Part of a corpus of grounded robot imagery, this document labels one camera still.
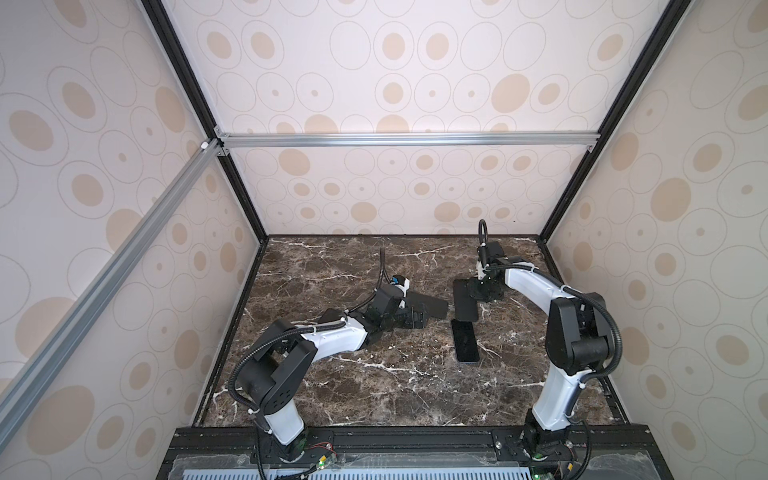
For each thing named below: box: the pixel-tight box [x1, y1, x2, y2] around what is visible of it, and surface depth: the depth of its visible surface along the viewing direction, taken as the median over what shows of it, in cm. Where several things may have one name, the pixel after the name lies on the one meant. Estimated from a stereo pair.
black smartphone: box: [451, 319, 480, 364], surface depth 94 cm
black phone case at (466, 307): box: [452, 279, 479, 322], surface depth 95 cm
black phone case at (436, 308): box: [406, 291, 449, 319], surface depth 104 cm
